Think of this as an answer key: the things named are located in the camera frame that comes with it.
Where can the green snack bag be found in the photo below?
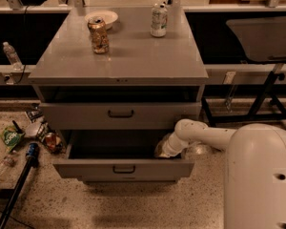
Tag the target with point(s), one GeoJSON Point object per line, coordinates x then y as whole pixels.
{"type": "Point", "coordinates": [11, 137]}

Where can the grey drawer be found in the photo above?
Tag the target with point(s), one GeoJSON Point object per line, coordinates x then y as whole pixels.
{"type": "Point", "coordinates": [119, 155]}
{"type": "Point", "coordinates": [117, 116]}

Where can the white ceramic bowl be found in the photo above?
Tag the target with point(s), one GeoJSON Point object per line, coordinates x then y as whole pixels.
{"type": "Point", "coordinates": [108, 16]}

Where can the white green soda can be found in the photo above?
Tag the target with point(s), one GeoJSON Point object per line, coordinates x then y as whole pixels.
{"type": "Point", "coordinates": [159, 20]}

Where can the red soda can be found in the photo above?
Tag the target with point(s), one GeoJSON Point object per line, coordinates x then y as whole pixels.
{"type": "Point", "coordinates": [50, 139]}

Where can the crushed gold soda can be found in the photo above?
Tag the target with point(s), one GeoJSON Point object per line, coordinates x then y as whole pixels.
{"type": "Point", "coordinates": [99, 37]}

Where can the grey metal drawer cabinet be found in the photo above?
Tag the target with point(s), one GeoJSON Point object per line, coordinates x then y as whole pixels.
{"type": "Point", "coordinates": [138, 68]}

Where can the black pole blue grip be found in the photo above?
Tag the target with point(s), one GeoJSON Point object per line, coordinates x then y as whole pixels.
{"type": "Point", "coordinates": [31, 161]}

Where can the clear plastic water bottle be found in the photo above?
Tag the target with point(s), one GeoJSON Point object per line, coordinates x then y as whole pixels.
{"type": "Point", "coordinates": [12, 56]}

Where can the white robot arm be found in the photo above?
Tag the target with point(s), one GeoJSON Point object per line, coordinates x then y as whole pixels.
{"type": "Point", "coordinates": [255, 169]}

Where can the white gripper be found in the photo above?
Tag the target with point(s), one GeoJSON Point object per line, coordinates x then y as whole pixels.
{"type": "Point", "coordinates": [171, 147]}

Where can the grey top drawer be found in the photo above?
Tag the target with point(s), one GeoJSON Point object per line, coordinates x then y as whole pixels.
{"type": "Point", "coordinates": [117, 116]}

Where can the clear bottle on floor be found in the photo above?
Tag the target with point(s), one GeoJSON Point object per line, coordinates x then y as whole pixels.
{"type": "Point", "coordinates": [6, 164]}

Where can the dark snack packet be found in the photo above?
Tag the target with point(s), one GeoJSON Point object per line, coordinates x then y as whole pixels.
{"type": "Point", "coordinates": [34, 112]}

